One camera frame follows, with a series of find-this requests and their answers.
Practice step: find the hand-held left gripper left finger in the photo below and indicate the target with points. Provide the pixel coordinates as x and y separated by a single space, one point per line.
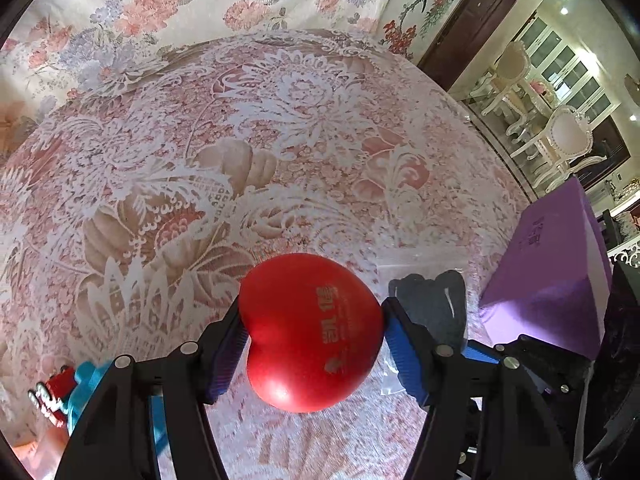
226 357

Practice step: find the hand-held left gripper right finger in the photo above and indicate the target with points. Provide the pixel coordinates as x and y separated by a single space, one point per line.
406 355

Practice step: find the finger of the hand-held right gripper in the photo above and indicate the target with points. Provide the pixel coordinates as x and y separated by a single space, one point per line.
470 440
555 365

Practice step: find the red heart-shaped squeeze ball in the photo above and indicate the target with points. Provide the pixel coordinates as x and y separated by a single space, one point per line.
310 332

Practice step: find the purple box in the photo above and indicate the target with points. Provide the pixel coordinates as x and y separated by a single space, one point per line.
550 270

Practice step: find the dark grey cloth in bag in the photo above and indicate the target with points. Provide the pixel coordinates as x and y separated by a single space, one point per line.
430 300

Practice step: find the blue plastic toy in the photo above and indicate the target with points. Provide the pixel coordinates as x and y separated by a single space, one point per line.
90 385

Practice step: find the red toy car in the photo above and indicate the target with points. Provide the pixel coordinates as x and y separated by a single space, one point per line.
52 395

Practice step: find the white ornate dining chair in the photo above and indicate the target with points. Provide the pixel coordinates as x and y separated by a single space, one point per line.
507 82
562 142

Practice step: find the white dining table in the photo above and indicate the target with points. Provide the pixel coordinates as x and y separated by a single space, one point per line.
540 97

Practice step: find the white glass-door cabinet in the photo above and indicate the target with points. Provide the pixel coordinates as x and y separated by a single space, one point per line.
565 60

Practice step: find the floral cream fabric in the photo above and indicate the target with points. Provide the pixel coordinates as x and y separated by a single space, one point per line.
200 0

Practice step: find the dark wooden door frame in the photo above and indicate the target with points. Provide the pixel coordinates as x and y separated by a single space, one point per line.
480 15

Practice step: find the bird and flower wall painting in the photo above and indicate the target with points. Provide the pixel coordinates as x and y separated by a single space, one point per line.
430 5

